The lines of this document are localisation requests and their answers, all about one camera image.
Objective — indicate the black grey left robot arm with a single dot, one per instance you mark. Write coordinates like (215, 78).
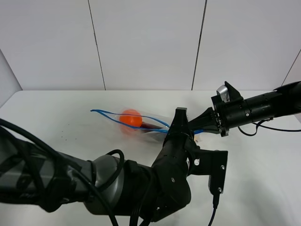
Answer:
(31, 172)

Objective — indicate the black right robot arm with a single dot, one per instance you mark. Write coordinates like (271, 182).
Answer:
(282, 101)

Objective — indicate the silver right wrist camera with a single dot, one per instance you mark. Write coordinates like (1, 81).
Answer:
(228, 93)

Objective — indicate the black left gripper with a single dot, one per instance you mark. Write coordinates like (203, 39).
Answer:
(171, 168)

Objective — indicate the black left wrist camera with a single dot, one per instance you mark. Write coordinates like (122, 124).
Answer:
(213, 164)

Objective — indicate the clear zip bag blue seal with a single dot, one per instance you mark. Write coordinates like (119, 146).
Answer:
(118, 129)

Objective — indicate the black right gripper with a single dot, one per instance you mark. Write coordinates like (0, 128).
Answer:
(226, 115)

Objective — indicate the dark purple eggplant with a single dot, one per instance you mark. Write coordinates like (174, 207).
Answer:
(150, 126)

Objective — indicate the orange fruit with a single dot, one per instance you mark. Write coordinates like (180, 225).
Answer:
(131, 117)

